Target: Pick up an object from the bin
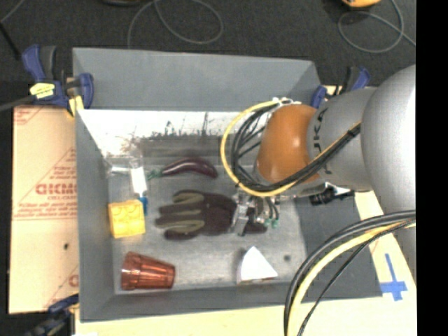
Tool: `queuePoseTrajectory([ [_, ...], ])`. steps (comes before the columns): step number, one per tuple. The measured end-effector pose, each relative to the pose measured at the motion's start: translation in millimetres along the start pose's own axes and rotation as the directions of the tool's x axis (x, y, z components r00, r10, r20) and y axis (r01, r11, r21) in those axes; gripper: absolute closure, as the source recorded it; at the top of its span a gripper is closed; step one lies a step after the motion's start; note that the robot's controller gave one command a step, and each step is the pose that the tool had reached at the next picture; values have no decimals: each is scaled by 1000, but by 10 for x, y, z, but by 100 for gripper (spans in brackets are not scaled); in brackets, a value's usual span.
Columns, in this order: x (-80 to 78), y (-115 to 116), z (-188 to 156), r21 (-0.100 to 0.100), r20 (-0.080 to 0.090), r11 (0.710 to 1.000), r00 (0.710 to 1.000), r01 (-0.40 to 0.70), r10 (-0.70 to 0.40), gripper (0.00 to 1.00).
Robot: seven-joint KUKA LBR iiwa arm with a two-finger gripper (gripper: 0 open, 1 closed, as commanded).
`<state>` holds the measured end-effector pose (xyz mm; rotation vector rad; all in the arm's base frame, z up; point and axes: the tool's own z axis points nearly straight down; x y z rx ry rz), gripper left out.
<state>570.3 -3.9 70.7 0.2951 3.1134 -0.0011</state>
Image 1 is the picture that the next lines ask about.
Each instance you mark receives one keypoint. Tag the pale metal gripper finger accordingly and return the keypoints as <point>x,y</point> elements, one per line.
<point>242,220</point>

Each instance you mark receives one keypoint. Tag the dark purple and olive glove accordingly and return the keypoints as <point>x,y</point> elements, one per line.
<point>210,212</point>

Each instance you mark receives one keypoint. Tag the white wedge-shaped block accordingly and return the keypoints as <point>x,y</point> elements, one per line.
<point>255,266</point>

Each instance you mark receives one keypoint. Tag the purple toy eggplant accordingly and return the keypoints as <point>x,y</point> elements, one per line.
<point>190,166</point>

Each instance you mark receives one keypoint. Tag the copper brown cup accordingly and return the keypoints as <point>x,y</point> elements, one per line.
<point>147,271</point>

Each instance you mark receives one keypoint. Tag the yellow toy block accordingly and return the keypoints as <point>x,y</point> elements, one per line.
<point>126,220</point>

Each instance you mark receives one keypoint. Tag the grey metal bin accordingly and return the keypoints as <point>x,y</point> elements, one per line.
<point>196,82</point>

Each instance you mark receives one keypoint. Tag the brown cardboard board red print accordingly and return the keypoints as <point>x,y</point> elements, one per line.
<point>42,250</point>

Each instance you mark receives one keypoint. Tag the black cylinder on white bracket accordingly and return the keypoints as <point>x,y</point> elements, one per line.
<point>322,198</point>

